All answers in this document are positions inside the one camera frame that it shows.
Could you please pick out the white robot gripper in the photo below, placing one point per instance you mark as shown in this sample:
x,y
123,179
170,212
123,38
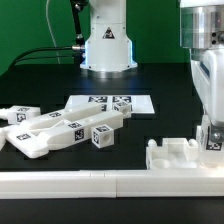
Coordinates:
x,y
208,79

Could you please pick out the white chair seat block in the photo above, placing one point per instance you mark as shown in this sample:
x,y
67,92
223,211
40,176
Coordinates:
x,y
174,153

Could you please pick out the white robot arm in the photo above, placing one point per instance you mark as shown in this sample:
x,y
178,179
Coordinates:
x,y
112,34

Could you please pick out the long white chair side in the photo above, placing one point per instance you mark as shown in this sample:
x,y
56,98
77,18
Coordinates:
x,y
63,135

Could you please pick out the small white tagged cube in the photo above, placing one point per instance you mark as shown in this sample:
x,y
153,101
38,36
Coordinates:
x,y
124,108

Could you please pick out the white cube with hole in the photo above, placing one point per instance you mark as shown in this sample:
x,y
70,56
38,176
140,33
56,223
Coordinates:
x,y
102,136

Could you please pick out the white piece at left edge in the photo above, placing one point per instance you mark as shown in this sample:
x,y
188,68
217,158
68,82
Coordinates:
x,y
2,138

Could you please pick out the white marker base plate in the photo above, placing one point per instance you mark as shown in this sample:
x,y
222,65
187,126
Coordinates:
x,y
140,104

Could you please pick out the white U-shaped border frame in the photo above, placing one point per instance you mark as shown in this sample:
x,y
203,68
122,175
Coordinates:
x,y
113,183

